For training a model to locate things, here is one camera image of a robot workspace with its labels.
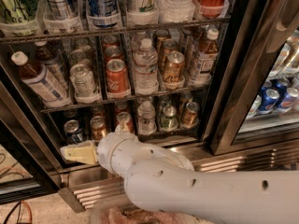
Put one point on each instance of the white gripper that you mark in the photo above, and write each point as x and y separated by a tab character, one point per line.
109	151

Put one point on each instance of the silver 7up can front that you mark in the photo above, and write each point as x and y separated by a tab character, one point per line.
83	81

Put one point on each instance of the silver 7up can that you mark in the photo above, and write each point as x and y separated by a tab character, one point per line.
78	56
83	81

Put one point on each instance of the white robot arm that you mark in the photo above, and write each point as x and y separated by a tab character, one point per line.
158	179

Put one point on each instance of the blue pepsi can bottom shelf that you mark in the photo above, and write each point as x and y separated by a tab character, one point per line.
75	132

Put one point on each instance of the gold can bottom left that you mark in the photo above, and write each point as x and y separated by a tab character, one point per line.
98	128

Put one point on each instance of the gold can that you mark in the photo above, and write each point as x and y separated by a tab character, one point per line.
190	113
98	128

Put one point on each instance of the red can bottom shelf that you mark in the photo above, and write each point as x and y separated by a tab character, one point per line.
125	122

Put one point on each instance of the water bottle bottom shelf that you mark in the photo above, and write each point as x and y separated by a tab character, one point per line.
146	118

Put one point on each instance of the red coca-cola can front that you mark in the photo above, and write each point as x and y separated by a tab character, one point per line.
117	76

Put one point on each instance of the red coca-cola can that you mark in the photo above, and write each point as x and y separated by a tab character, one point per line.
117	76
113	52

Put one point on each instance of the green can bottom shelf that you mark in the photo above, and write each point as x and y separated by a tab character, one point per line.
168	119

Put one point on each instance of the gold can bottom right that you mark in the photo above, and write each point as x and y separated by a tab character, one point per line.
190	113

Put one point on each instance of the clear water bottle middle shelf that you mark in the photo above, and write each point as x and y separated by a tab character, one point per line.
146	65

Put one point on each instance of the gold can front middle shelf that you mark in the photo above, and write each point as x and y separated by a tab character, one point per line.
173	66

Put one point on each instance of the gold can shelf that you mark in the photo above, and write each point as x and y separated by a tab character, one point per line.
166	47
173	66

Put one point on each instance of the open glass fridge door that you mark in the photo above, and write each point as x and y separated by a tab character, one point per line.
279	18

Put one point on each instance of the steel fridge vent grille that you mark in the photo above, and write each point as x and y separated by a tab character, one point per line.
84	184

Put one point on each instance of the clear plastic food container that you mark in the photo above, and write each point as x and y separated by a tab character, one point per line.
119	210

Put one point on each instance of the brown tea bottle left front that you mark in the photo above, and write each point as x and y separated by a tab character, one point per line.
39	78

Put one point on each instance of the brown tea bottle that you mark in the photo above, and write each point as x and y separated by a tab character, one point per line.
206	55
39	78
47	54

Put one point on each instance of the brown tea bottle left rear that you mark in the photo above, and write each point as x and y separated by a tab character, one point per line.
47	54

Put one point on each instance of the brown tea bottle right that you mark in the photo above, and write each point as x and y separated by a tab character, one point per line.
206	55

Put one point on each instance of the green bottle top left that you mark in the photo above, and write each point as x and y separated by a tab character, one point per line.
19	17

